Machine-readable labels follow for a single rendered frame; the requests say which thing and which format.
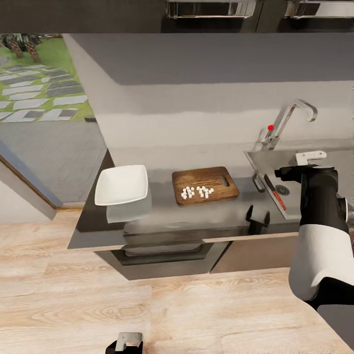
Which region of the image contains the bowl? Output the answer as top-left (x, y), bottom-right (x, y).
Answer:
top-left (95, 165), bottom-right (148, 206)

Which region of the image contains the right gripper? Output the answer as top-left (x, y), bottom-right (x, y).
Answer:
top-left (274, 164), bottom-right (319, 182)

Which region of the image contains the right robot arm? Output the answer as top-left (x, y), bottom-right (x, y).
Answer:
top-left (274, 151), bottom-right (354, 351)

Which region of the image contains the cutting board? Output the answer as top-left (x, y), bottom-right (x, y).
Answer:
top-left (172, 166), bottom-right (239, 205)

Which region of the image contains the parer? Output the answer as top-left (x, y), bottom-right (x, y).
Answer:
top-left (265, 174), bottom-right (286, 210)

